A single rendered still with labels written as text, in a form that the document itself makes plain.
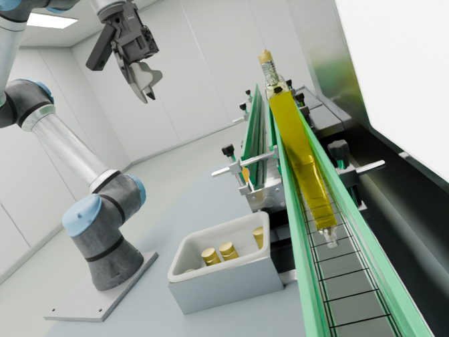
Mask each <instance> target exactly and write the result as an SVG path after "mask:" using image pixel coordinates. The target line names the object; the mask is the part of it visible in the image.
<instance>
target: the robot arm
mask: <svg viewBox="0 0 449 337"><path fill-rule="evenodd" d="M79 1H81V0H0V129H1V128H5V127H8V126H11V125H14V124H17V125H18V126H19V127H20V128H21V129H22V130H23V131H24V132H32V133H34V135H36V137H38V139H40V141H42V142H43V143H44V144H45V145H46V146H47V147H48V148H49V149H50V150H51V151H52V152H53V153H54V154H55V155H56V156H57V157H58V158H59V159H60V160H61V161H62V162H63V163H64V164H65V165H66V166H67V167H68V168H69V169H70V170H71V171H72V172H73V173H74V174H75V175H76V176H77V177H78V178H79V179H80V180H82V181H83V182H84V183H85V184H86V185H87V186H88V187H89V189H90V195H88V196H86V197H84V198H83V199H81V200H80V201H78V202H76V203H75V204H73V205H72V206H71V207H70V208H69V209H68V210H67V211H66V212H65V213H64V215H63V217H62V224H63V226H64V228H65V230H66V233H67V234H68V235H69V236H70V237H71V239H72V240H73V242H74V243H75V245H76V246H77V248H78V249H79V251H80V252H81V254H82V255H83V257H84V258H85V260H86V261H87V263H88V266H89V269H90V273H91V277H92V283H93V284H94V286H95V287H96V289H97V290H100V291H104V290H109V289H112V288H114V287H116V286H118V285H120V284H122V283H123V282H125V281H126V280H127V279H129V278H130V277H131V276H133V275H134V274H135V273H136V272H137V271H138V269H139V268H140V266H141V265H142V263H143V260H144V258H143V256H142V254H141V253H140V251H139V250H138V249H136V248H135V247H134V246H133V245H132V244H131V243H129V242H128V241H127V240H125V238H124V236H123V235H122V233H121V232H120V230H119V228H120V227H121V226H122V225H123V224H124V223H125V222H126V221H127V220H128V219H129V218H130V217H131V216H133V215H134V214H135V213H137V212H138V211H139V210H140V208H141V207H142V205H143V204H144V203H145V201H146V190H145V188H144V185H143V184H142V182H141V181H140V179H139V178H137V177H135V176H134V175H131V174H126V175H123V174H122V173H121V172H120V171H119V170H114V169H110V168H109V167H108V166H107V165H106V164H105V163H104V162H103V161H102V160H101V159H100V158H99V157H98V156H97V155H96V154H95V153H94V152H93V151H92V150H91V149H90V148H89V147H88V146H87V145H86V144H85V143H84V142H83V141H82V140H81V139H80V138H79V137H78V136H77V135H76V134H75V133H74V132H73V131H72V130H71V129H70V128H69V127H68V126H67V125H66V124H65V123H64V122H63V121H62V120H61V119H60V118H59V117H58V116H57V115H56V114H55V111H56V107H55V106H54V99H53V96H51V91H50V90H49V88H48V87H47V86H46V85H45V84H44V83H42V82H40V81H39V80H36V79H34V78H19V79H15V80H13V81H10V82H7V81H8V78H9V75H10V73H11V69H12V67H13V63H14V61H15V58H16V55H17V52H18V49H19V46H20V43H21V40H22V38H23V34H24V32H25V28H26V26H27V22H28V21H29V17H30V15H31V11H32V9H36V8H45V9H47V10H48V11H51V12H53V13H55V14H61V13H64V12H65V11H68V10H70V9H71V8H72V7H73V6H74V5H75V4H76V3H78V2H79ZM89 2H90V4H91V6H92V8H93V10H94V12H95V14H96V15H97V16H98V18H99V20H100V22H101V23H102V24H106V25H105V27H104V29H103V31H102V32H101V34H100V36H99V38H98V40H97V42H96V44H95V46H94V48H93V50H92V52H91V54H90V56H89V58H88V60H87V62H86V67H87V68H89V69H90V70H91V71H102V70H103V68H104V67H105V65H106V63H107V61H108V59H109V57H110V56H111V54H112V52H113V53H114V56H115V58H116V61H117V63H118V66H119V69H120V71H121V73H122V74H123V76H124V77H125V79H126V81H127V83H128V84H129V85H130V87H131V89H132V90H133V91H134V93H135V94H136V95H137V97H138V98H139V99H140V100H141V101H143V103H145V104H147V103H148V101H147V99H146V97H145V94H144V93H143V90H144V91H145V93H146V95H147V96H148V97H149V98H151V99H152V100H155V95H154V92H153V89H152V87H153V86H154V85H155V84H157V83H158V82H159V81H160V80H161V79H162V77H163V74H162V72H161V71H160V70H151V69H150V67H149V66H148V64H147V63H146V62H140V60H143V59H144V58H145V59H148V58H150V57H152V56H153V55H154V54H156V53H158V52H159V49H158V46H157V45H156V42H155V40H154V38H153V36H152V33H151V31H150V30H149V29H148V27H147V26H146V25H143V23H142V21H141V19H140V17H139V14H138V12H137V10H138V8H137V5H136V4H135V3H131V2H128V3H127V1H126V0H89ZM144 26H145V27H144Z"/></svg>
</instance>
